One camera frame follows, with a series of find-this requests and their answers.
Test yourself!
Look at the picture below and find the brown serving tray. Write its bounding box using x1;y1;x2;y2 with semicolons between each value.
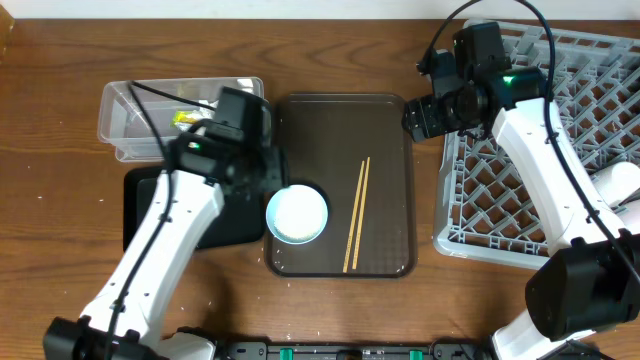
265;94;417;278

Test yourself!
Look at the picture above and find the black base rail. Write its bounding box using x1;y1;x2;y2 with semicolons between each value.
211;342;494;360

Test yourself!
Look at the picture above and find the white cup green inside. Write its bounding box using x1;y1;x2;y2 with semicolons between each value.
591;161;639;208

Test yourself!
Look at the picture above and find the black plastic bin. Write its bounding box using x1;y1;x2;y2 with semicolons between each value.
123;166;266;250

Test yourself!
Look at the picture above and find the left wooden chopstick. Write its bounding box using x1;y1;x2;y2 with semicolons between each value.
342;160;365;273

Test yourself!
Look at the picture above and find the wooden chopstick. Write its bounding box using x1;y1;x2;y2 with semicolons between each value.
352;157;371;270
342;160;365;273

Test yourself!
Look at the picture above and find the grey dishwasher rack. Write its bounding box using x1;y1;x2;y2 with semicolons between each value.
433;29;639;270

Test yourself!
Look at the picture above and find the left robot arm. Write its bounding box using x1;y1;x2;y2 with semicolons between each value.
43;133;288;359

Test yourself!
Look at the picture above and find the clear plastic bin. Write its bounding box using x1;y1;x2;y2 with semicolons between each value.
97;77;264;163

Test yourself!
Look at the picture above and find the yellow green snack wrapper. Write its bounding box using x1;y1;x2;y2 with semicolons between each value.
171;110;212;132

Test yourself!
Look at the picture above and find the right wooden chopstick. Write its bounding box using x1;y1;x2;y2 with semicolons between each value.
352;157;371;270

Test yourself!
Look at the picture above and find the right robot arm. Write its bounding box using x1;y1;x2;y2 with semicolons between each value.
402;65;639;359

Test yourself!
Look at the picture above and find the light blue rice bowl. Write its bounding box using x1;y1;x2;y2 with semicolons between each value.
266;184;329;245

